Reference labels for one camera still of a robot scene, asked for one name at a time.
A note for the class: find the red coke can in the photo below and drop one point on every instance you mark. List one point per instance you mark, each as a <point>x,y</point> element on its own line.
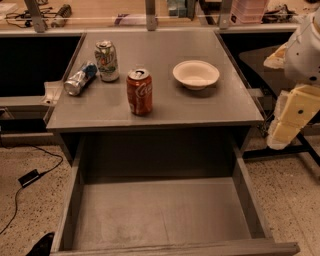
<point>139,91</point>

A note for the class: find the pink plastic container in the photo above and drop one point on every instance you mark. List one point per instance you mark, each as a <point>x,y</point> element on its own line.
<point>248,11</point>

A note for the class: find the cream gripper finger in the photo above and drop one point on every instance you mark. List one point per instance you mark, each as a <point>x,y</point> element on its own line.
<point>293,111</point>

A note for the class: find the green white soda can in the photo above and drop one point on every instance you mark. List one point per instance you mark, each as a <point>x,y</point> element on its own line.
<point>106,58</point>

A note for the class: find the white paper bowl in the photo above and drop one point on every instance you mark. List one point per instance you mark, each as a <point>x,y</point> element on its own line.
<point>196,74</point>

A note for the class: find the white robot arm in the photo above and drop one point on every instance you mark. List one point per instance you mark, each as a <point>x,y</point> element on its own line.
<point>299,57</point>

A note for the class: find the black object bottom left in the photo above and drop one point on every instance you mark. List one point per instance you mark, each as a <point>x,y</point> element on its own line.
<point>43,246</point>

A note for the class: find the open grey top drawer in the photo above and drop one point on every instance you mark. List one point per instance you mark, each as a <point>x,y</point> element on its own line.
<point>163,193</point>

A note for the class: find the grey cabinet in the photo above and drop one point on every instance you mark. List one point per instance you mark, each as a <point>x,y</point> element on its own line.
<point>186,129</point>

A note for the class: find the black power adapter with cable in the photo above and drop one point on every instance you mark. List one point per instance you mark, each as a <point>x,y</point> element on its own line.
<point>28,179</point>

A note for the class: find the blue silver can lying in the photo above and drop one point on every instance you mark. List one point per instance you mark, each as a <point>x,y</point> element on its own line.
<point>76,83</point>

